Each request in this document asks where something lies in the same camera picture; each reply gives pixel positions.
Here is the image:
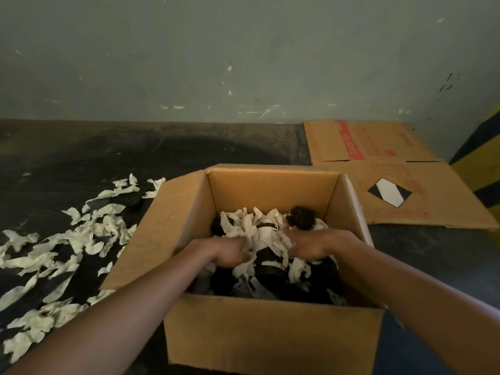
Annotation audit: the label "brown cardboard box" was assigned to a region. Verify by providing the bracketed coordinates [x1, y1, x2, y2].
[99, 164, 385, 375]

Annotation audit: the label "flattened red-printed cardboard sheet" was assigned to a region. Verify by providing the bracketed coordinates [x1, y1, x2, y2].
[304, 120, 500, 231]

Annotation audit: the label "person's left hand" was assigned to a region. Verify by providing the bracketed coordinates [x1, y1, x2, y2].
[191, 236, 253, 280]

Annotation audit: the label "yellow and black striped pillar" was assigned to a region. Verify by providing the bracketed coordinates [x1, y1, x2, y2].
[449, 105, 500, 246]

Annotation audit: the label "dark scuffed table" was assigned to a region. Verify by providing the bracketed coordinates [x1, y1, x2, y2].
[0, 120, 500, 375]

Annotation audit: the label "person's right hand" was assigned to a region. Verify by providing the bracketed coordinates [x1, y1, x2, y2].
[283, 226, 360, 262]

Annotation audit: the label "person's right forearm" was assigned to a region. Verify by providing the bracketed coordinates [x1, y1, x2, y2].
[335, 234, 500, 375]

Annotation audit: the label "person's left forearm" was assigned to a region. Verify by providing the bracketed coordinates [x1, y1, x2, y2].
[4, 240, 219, 375]

